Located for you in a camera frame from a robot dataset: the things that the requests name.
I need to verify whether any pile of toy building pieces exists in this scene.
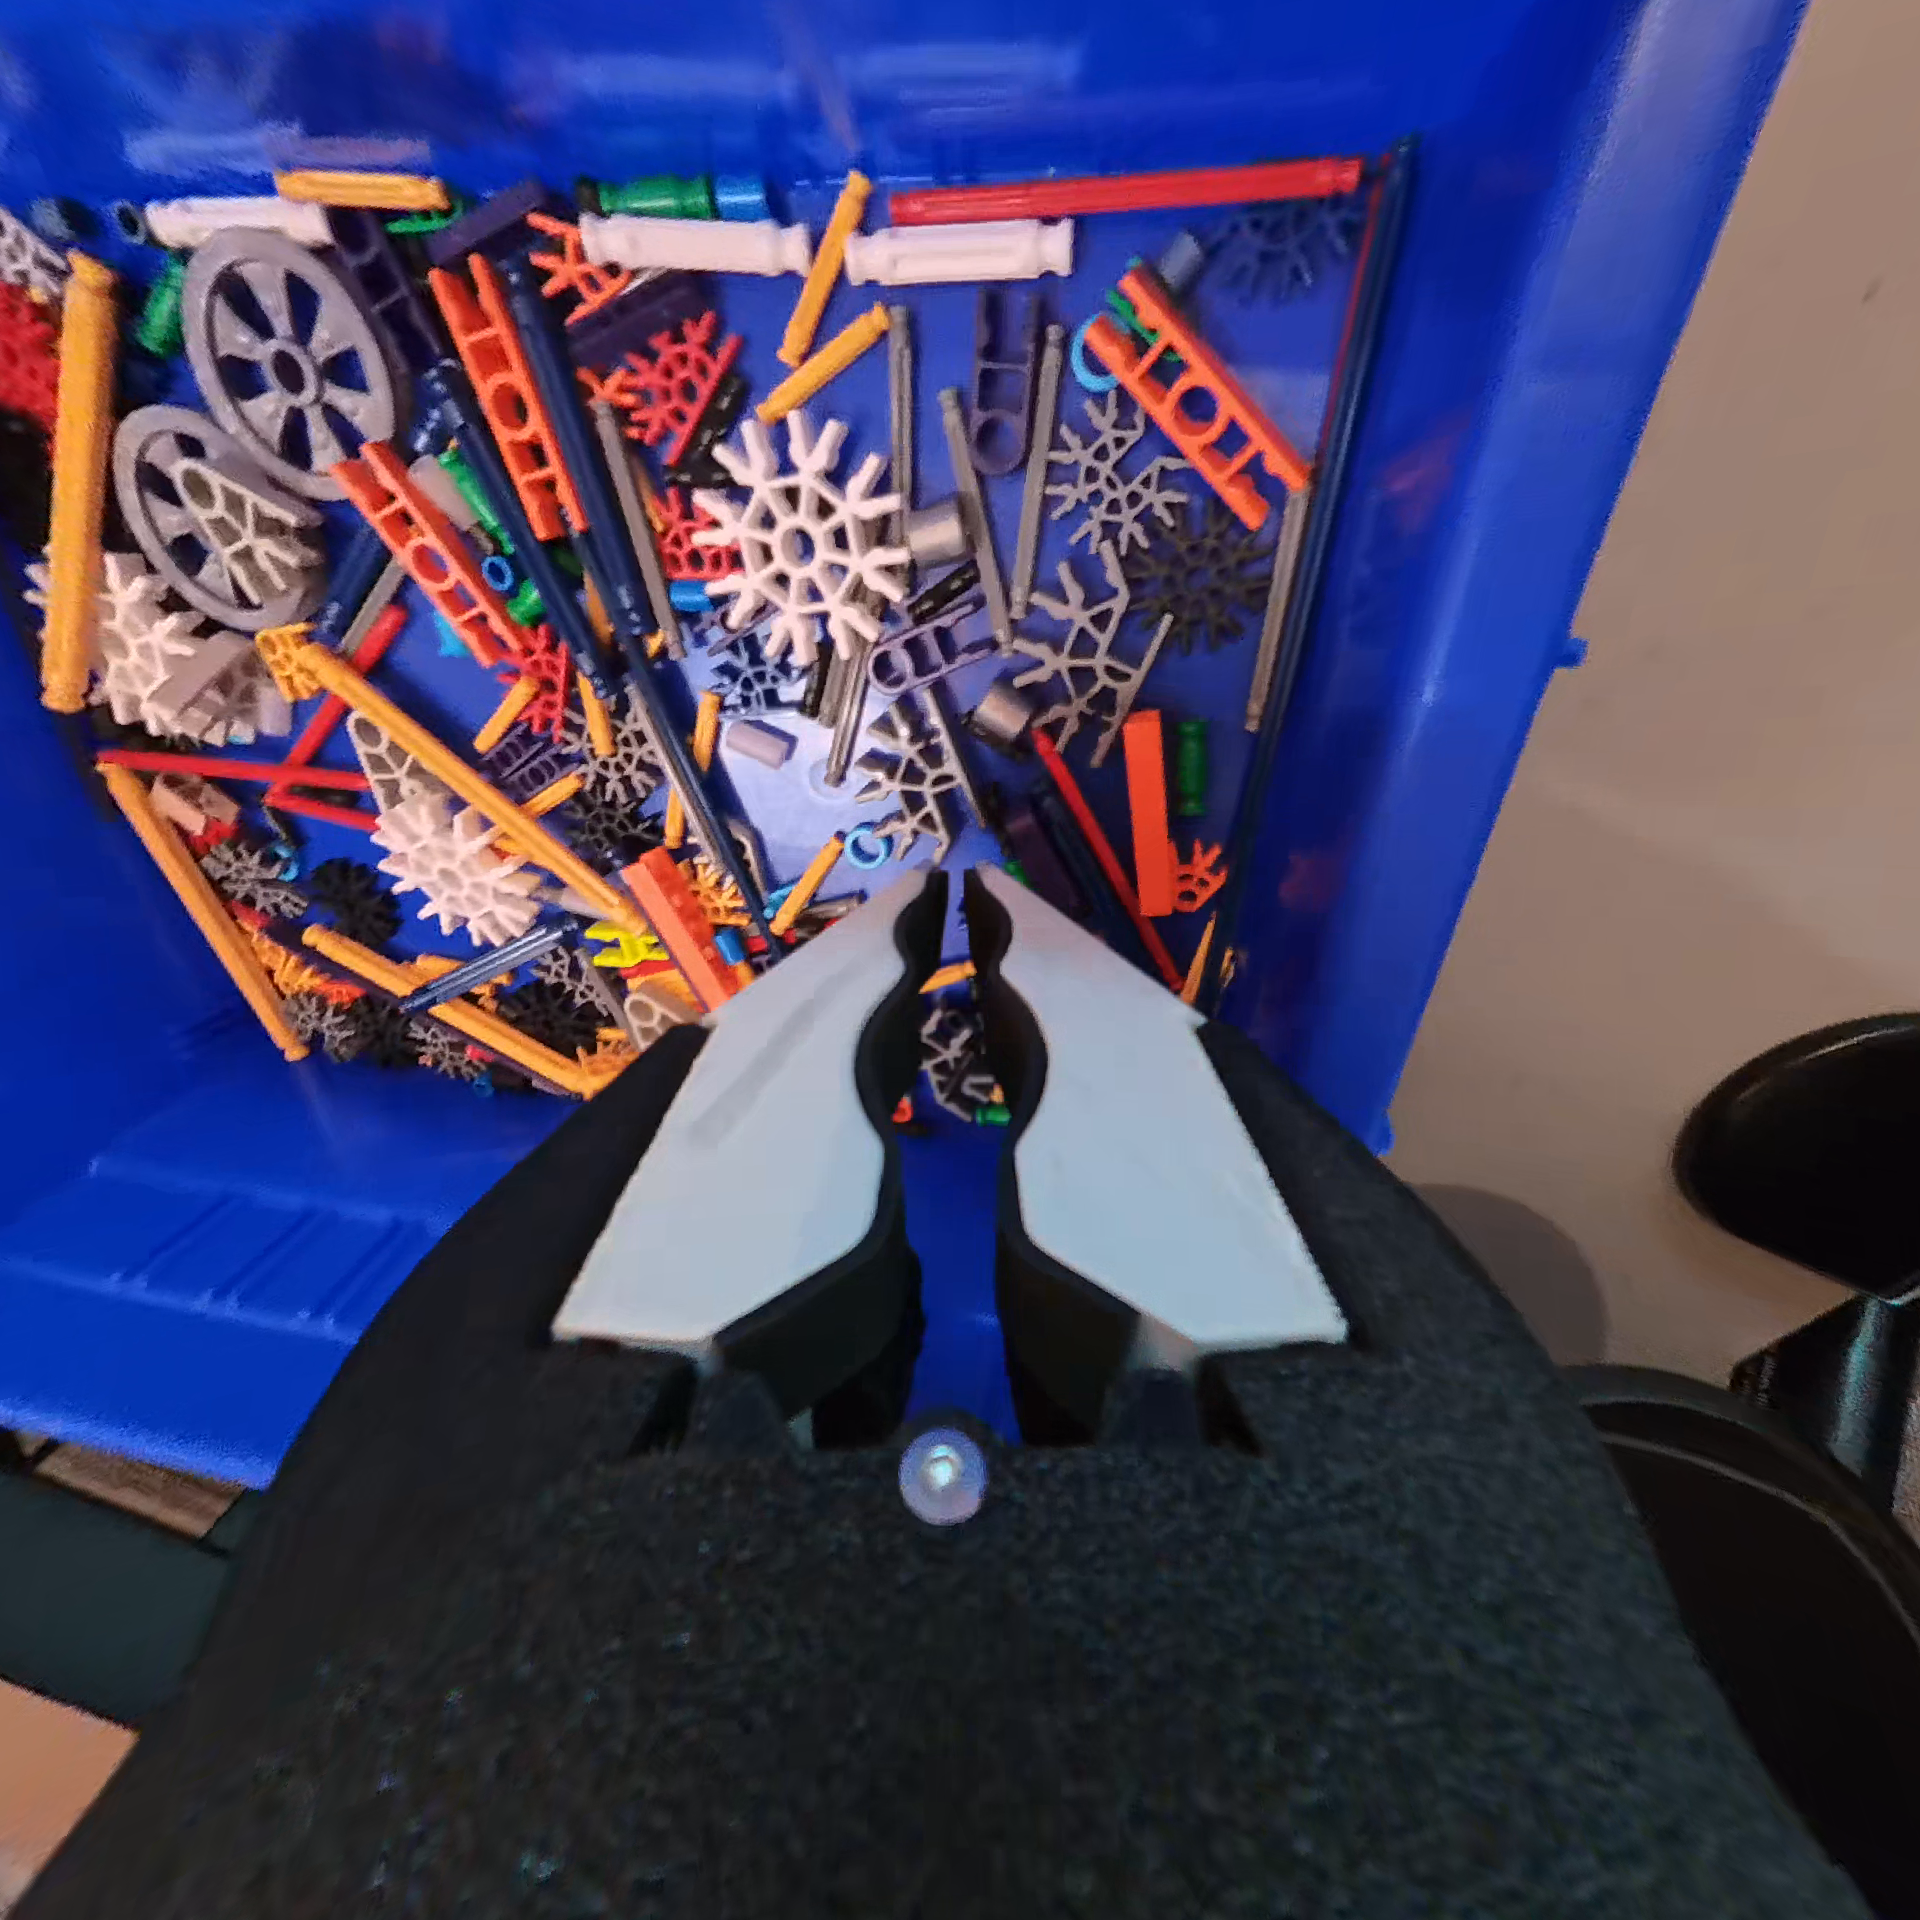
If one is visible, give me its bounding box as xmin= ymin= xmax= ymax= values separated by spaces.
xmin=0 ymin=142 xmax=1420 ymax=1127

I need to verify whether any blue plastic bin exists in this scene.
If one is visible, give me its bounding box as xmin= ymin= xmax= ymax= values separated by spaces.
xmin=0 ymin=0 xmax=1808 ymax=1489

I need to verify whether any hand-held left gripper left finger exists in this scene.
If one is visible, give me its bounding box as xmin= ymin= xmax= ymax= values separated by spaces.
xmin=551 ymin=867 xmax=953 ymax=1374

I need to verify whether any black office chair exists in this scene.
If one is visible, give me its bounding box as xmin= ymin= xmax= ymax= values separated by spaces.
xmin=1567 ymin=1012 xmax=1920 ymax=1920

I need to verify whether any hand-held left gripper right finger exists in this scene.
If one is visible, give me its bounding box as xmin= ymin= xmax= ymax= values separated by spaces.
xmin=960 ymin=867 xmax=1348 ymax=1374

